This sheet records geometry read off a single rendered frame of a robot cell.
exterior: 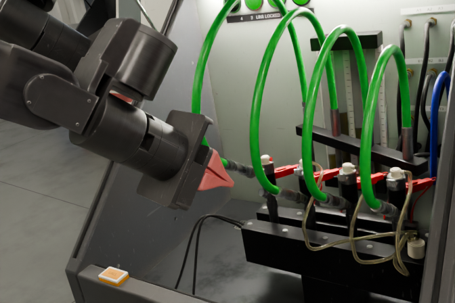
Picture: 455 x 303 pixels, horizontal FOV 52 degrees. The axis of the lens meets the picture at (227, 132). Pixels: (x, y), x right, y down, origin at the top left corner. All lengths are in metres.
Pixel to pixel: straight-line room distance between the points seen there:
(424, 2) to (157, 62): 0.66
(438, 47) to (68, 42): 0.69
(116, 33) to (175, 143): 0.12
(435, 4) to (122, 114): 0.70
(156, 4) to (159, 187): 3.24
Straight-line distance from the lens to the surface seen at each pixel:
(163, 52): 0.44
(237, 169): 0.79
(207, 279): 1.07
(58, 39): 0.60
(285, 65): 1.12
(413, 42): 1.01
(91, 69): 0.43
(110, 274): 0.93
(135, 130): 0.44
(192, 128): 0.49
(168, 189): 0.48
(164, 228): 1.15
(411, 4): 1.00
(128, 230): 1.07
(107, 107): 0.43
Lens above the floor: 1.46
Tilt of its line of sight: 19 degrees down
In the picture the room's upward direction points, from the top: 10 degrees counter-clockwise
